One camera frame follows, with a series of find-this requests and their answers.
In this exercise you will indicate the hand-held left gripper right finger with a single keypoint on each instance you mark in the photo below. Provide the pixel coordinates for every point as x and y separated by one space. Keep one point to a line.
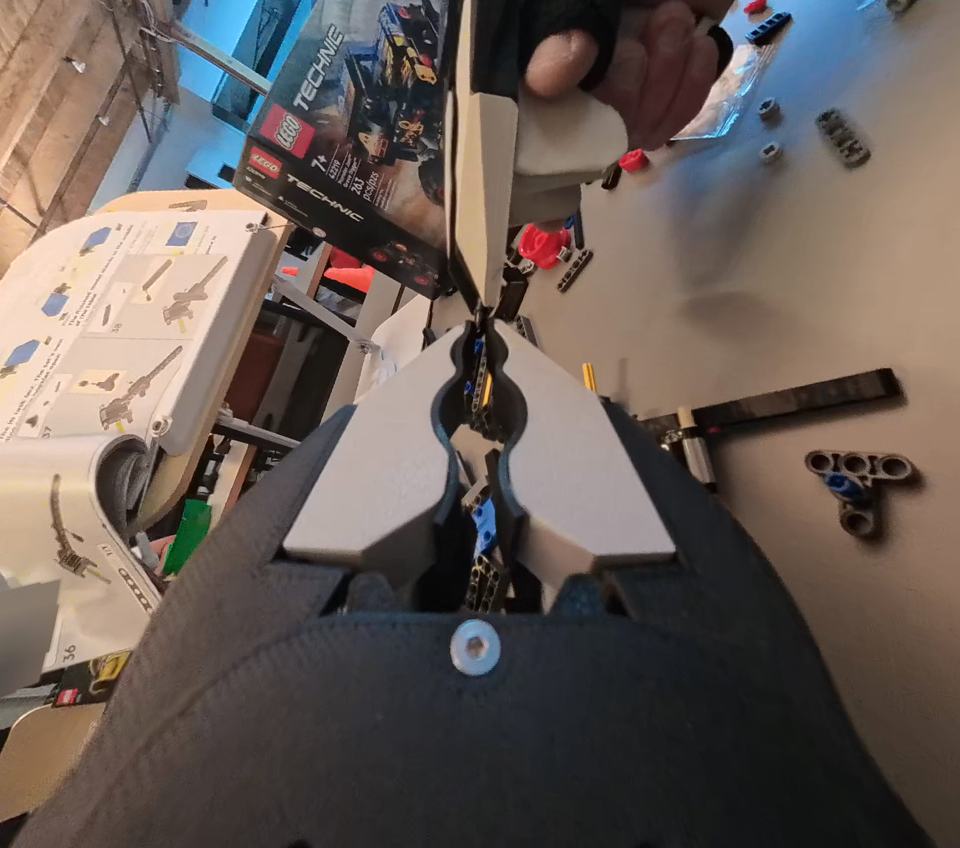
592 488

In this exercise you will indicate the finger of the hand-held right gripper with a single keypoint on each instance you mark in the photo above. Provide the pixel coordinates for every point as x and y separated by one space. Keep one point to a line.
452 188
487 188

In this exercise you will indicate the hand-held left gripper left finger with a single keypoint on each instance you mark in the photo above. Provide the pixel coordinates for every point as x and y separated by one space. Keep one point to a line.
367 488

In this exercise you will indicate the black beam assembly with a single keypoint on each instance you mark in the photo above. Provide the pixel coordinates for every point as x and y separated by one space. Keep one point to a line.
787 398

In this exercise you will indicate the black T-shaped beam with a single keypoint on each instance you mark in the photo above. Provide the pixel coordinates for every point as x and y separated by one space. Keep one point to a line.
859 465

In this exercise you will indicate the instruction booklet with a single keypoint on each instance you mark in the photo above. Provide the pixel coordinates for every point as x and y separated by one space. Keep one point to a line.
112 338

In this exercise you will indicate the red wheel rim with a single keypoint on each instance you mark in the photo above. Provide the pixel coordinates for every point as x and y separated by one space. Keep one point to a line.
544 246

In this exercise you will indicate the building set box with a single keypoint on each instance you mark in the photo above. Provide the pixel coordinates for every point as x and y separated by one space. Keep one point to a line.
337 150

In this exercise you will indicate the dark grey thin liftarm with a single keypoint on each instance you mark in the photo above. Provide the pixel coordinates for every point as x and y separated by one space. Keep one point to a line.
575 271

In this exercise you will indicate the small orange cone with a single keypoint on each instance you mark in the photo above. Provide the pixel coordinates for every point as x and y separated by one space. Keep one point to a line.
352 276

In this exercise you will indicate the pile of black beams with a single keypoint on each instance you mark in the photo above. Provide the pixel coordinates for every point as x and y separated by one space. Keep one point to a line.
484 582

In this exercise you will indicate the yellow axle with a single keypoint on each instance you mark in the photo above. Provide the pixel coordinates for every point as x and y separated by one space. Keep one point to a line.
488 389

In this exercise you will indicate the green object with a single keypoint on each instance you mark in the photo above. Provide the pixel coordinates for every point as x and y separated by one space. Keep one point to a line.
187 537

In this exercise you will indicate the clear plastic bag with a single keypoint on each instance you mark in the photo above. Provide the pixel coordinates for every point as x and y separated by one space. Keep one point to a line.
727 98

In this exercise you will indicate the grey thin beam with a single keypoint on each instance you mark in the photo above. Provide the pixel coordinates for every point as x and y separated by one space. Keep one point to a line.
843 138

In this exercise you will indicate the small black bracket piece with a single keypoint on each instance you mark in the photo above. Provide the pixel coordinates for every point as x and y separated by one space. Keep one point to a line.
769 28

